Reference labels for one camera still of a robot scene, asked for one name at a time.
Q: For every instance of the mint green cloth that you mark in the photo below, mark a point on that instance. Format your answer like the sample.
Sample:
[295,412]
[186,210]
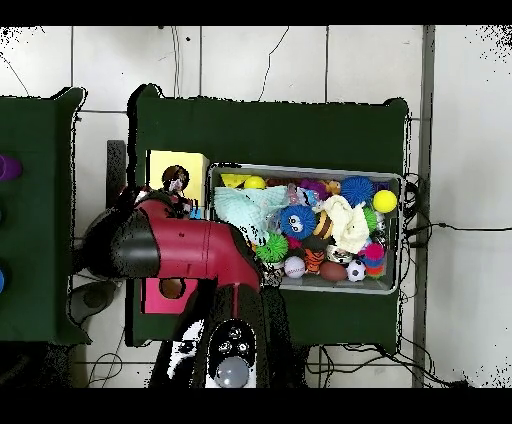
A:
[244,204]

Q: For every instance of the small blue spiky ball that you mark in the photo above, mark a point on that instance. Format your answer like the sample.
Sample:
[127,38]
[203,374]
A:
[298,222]

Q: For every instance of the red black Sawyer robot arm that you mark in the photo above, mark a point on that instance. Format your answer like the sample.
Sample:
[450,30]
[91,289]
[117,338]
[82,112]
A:
[192,248]

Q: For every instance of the wooden box with three holes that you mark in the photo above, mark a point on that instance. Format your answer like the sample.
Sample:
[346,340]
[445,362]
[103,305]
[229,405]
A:
[196,168]

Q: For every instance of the yellow smiley face ball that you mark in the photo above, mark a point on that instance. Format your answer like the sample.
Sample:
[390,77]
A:
[254,183]

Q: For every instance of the yellow cheese wedge toy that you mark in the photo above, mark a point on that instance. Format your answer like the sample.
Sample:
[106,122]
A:
[232,180]

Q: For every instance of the purple knobbly rubber toy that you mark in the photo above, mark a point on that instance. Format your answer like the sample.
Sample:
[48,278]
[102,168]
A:
[314,186]

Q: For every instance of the dark green table cloth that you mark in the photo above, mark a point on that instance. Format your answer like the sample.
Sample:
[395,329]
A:
[272,136]
[32,240]

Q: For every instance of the cream white cloth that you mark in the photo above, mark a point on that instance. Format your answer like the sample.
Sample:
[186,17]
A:
[348,228]

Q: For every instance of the large blue spiky ball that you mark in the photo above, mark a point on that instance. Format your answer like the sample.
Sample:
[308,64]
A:
[356,190]

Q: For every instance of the black and white soccer ball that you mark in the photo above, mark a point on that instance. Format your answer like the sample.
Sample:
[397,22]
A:
[356,270]

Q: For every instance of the pink spiky ball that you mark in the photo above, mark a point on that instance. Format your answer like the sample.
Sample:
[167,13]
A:
[374,252]

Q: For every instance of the plain yellow ball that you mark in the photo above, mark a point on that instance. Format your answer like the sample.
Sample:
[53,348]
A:
[384,201]

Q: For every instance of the grey round seat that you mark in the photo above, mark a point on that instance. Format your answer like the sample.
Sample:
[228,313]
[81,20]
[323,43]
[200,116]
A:
[96,298]

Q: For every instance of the purple cup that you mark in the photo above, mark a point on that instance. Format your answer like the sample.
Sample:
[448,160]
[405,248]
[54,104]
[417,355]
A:
[10,168]

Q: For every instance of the blue round object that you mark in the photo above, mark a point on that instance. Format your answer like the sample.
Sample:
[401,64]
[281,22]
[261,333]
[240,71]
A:
[1,280]

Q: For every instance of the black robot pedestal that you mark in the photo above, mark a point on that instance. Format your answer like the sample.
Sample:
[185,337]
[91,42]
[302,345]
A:
[298,368]

